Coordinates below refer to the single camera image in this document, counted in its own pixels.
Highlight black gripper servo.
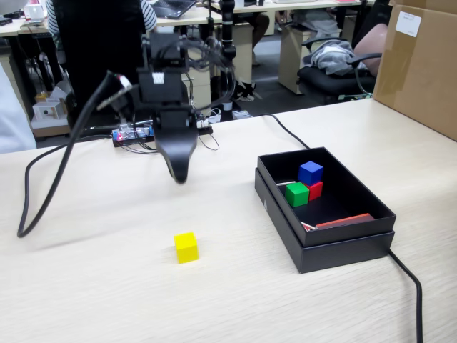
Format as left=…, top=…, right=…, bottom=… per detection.
left=138, top=70, right=200, bottom=186

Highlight yellow wooden cube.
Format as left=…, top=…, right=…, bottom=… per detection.
left=174, top=232, right=199, bottom=265

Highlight green wooden cube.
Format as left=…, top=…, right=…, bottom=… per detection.
left=284, top=182, right=311, bottom=208

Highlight blue wooden cube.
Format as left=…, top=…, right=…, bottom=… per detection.
left=298, top=160, right=324, bottom=187

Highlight red wooden cube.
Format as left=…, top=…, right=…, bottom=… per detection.
left=305, top=180, right=324, bottom=202

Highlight white box with circle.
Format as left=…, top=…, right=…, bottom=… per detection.
left=31, top=99, right=69, bottom=139

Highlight black cardboard box tray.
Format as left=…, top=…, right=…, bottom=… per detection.
left=256, top=145, right=398, bottom=248

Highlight black box lid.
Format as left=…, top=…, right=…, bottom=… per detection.
left=253, top=167, right=396, bottom=275

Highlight red white small box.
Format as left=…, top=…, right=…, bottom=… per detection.
left=24, top=0, right=44, bottom=22

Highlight large brown cardboard box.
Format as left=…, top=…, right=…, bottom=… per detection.
left=372, top=0, right=457, bottom=143

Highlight blue controller circuit board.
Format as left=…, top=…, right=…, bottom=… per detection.
left=112, top=124, right=158, bottom=142

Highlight beige drawer cabinet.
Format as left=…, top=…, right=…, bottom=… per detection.
left=0, top=46, right=33, bottom=121
left=181, top=46, right=214, bottom=115

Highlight black white shoes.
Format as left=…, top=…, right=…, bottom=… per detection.
left=233, top=80, right=263, bottom=103

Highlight beige desk side panel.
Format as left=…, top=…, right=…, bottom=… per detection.
left=231, top=23, right=255, bottom=81

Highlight beige office desk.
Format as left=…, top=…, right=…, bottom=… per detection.
left=144, top=6, right=268, bottom=28
left=0, top=17, right=51, bottom=36
left=210, top=0, right=376, bottom=15

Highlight black chair backrest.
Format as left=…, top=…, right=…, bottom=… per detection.
left=53, top=0, right=148, bottom=115

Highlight black vertical stand pole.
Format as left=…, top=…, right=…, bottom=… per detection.
left=218, top=0, right=237, bottom=123

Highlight beige storage cabinet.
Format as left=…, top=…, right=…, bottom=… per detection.
left=278, top=24, right=346, bottom=96

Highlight dark open laptop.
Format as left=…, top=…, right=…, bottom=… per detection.
left=151, top=0, right=198, bottom=19

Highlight bare person legs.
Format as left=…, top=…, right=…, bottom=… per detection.
left=249, top=12, right=272, bottom=67

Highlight black office armchair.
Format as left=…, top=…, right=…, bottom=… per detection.
left=296, top=36, right=383, bottom=105

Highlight person white shirt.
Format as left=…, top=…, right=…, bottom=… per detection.
left=0, top=64, right=37, bottom=154

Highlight person striped shirt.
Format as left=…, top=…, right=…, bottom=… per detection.
left=45, top=0, right=158, bottom=46

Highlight flat red card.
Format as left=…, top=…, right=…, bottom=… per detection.
left=315, top=212, right=376, bottom=230

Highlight grey crumpled clothing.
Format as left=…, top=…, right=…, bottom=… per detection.
left=307, top=39, right=368, bottom=76

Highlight seated person black shirt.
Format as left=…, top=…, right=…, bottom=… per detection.
left=351, top=0, right=393, bottom=47

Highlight white shipping label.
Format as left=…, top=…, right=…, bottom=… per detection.
left=397, top=11, right=423, bottom=37

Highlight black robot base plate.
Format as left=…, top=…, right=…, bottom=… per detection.
left=112, top=123, right=214, bottom=149

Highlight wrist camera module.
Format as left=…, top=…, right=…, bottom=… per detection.
left=96, top=71, right=139, bottom=115

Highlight black servo wire bundle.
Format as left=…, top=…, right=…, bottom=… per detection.
left=184, top=35, right=235, bottom=108

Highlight thick black camera cable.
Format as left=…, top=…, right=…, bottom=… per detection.
left=16, top=70, right=124, bottom=239

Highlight black power cable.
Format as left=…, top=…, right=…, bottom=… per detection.
left=261, top=112, right=425, bottom=343

